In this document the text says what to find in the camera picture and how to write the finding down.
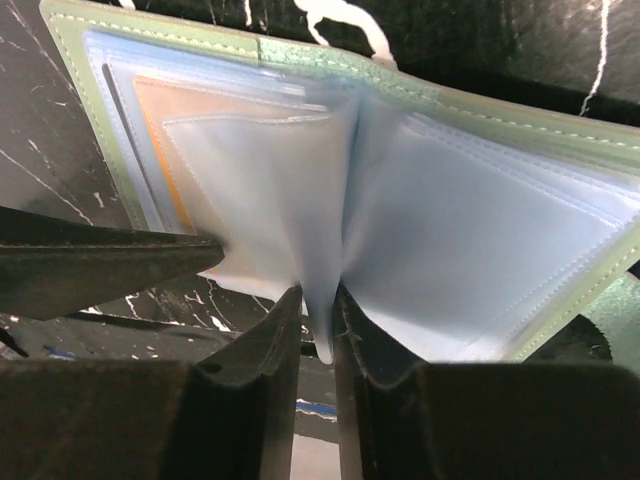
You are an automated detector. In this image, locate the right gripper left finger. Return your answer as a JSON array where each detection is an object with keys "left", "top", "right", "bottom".
[{"left": 1, "top": 287, "right": 302, "bottom": 479}]

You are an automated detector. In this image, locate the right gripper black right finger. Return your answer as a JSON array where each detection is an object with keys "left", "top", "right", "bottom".
[{"left": 333, "top": 288, "right": 639, "bottom": 479}]

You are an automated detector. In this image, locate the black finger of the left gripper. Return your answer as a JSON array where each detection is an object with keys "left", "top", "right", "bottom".
[{"left": 1, "top": 207, "right": 225, "bottom": 320}]

